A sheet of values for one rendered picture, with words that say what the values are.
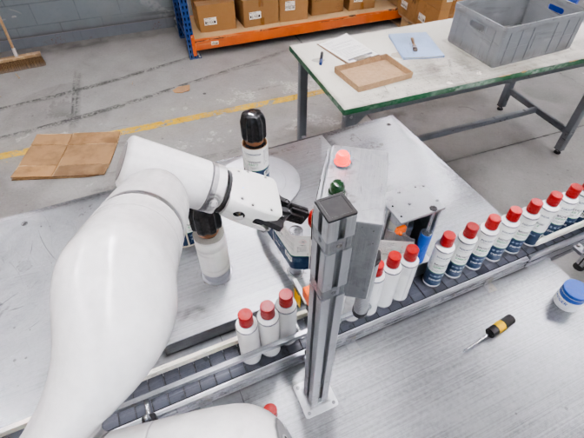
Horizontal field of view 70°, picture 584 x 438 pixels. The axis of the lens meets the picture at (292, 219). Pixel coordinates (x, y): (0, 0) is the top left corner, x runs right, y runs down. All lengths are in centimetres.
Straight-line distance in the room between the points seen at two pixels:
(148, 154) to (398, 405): 84
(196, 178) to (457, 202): 115
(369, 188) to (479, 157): 273
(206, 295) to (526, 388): 87
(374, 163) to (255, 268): 68
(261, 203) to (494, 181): 259
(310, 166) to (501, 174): 191
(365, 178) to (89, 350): 47
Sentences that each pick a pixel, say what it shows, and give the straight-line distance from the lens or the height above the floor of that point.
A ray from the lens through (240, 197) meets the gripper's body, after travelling 69.
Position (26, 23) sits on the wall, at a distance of 522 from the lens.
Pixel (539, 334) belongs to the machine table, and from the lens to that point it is 139.
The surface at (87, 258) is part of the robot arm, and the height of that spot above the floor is 167.
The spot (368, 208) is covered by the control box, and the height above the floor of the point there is 148.
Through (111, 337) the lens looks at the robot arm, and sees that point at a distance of 31.
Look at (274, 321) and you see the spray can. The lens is 98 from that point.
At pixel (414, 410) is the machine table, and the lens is 117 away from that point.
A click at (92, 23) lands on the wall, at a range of 518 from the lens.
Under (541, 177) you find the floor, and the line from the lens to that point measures 336.
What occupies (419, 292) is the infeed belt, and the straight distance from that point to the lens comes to 127.
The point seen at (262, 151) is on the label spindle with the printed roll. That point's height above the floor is 105.
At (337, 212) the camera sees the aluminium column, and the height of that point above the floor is 150.
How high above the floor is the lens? 190
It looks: 47 degrees down
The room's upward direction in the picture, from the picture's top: straight up
